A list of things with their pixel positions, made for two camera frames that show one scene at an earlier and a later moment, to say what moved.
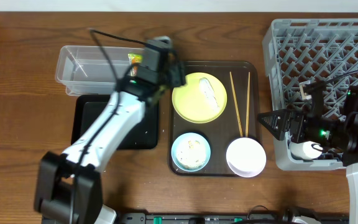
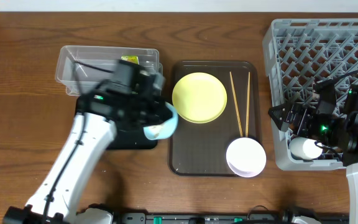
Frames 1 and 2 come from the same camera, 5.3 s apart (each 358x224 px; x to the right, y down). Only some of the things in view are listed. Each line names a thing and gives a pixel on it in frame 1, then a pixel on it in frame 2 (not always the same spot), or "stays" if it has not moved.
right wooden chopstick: x=246 y=135 stays
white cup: x=305 y=150 stays
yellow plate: x=201 y=100 stays
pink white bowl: x=245 y=157 stays
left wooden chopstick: x=235 y=105 stays
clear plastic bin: x=93 y=70 stays
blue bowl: x=191 y=152 -> x=165 y=130
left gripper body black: x=179 y=74 -> x=155 y=111
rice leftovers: x=191 y=152 -> x=155 y=129
